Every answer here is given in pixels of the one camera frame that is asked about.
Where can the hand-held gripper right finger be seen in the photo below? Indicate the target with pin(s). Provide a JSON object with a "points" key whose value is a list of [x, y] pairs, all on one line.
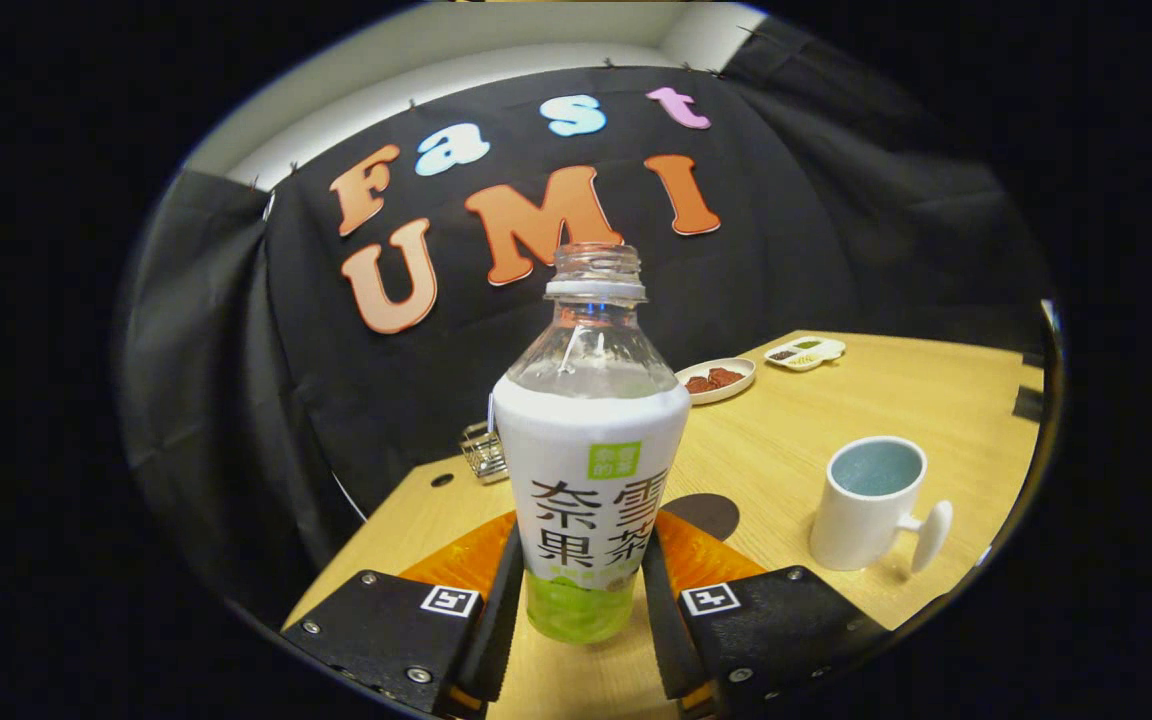
{"points": [[664, 630]]}

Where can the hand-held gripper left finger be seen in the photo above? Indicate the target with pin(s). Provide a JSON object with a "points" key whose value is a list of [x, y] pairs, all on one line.
{"points": [[501, 620]]}

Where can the dark round coaster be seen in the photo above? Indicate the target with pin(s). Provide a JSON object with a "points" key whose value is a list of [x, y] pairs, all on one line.
{"points": [[711, 515]]}

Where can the clear juice bottle white label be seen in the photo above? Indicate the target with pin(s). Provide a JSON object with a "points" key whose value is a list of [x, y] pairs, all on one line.
{"points": [[586, 430]]}

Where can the white cup blue inside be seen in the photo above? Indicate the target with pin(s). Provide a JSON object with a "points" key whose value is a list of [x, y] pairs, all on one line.
{"points": [[861, 520]]}

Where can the reddish brown food pieces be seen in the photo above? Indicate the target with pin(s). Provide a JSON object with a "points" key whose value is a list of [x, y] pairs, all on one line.
{"points": [[716, 380]]}

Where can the white round plate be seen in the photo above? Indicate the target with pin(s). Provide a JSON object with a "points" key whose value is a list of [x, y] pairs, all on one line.
{"points": [[736, 385]]}

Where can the wooden table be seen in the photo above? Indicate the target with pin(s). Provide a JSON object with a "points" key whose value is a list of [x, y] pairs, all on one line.
{"points": [[836, 400]]}

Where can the white divided dish with seeds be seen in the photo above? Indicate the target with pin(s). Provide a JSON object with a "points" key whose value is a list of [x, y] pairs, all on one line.
{"points": [[804, 353]]}

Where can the black backdrop cloth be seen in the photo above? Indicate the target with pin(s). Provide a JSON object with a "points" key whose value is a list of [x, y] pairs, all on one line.
{"points": [[786, 250]]}

